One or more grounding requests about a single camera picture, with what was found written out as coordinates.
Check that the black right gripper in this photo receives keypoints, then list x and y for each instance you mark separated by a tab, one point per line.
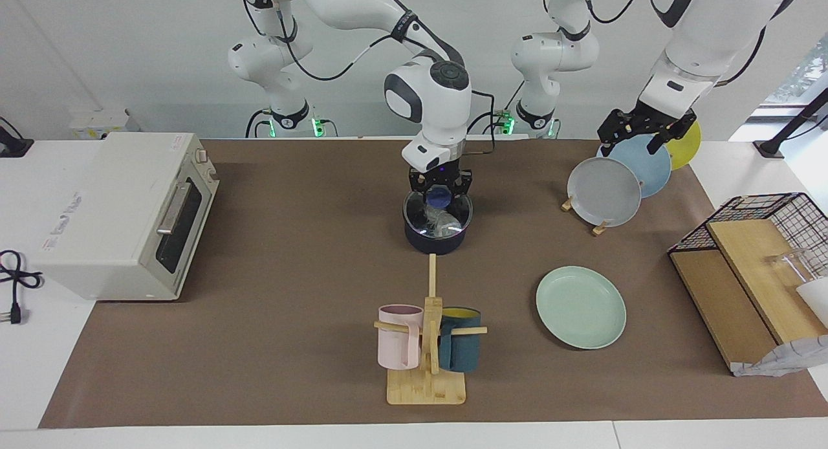
440	177

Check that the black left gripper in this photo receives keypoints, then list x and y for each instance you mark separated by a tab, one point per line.
650	120

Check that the white vermicelli bundle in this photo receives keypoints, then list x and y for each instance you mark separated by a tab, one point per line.
443	224

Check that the glass lid blue knob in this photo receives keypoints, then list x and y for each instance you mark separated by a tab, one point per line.
414	219

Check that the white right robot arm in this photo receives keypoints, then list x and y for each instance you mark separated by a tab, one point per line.
433	106

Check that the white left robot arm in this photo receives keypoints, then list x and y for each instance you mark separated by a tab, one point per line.
705	41

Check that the light blue plate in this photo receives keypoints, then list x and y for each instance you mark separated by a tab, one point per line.
650	167

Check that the yellow plate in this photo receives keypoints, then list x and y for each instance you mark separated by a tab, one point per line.
687	153

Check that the grey plate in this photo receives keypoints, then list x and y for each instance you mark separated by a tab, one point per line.
603	191

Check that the wooden plate rack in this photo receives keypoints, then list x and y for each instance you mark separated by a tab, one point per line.
600	228

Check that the light green plate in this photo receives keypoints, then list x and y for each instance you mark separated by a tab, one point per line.
581	306

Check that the dark teal mug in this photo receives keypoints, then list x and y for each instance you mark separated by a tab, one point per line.
460	349

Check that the pink mug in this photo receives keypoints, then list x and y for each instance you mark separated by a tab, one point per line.
396	345

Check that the black angled stand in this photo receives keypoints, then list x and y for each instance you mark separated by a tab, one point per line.
792	125

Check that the light bamboo board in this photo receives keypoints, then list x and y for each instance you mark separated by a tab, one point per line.
757	268

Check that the brown wooden board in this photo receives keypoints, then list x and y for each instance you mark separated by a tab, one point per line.
718	300

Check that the wooden mug tree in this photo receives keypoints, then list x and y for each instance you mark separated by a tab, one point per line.
427	387

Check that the clear glass cup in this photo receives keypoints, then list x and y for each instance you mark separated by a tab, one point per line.
786	264

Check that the brown table mat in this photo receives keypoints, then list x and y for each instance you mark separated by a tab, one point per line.
259	345

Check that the white cup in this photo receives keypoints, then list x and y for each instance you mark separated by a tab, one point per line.
816	300

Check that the white crumpled bag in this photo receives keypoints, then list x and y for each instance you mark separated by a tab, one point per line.
786	358

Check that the beige toaster oven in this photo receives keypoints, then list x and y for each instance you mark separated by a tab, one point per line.
110	209

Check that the white power box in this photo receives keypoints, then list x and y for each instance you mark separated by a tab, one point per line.
103	122

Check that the black desk clamp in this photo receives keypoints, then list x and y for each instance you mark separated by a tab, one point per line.
11	145

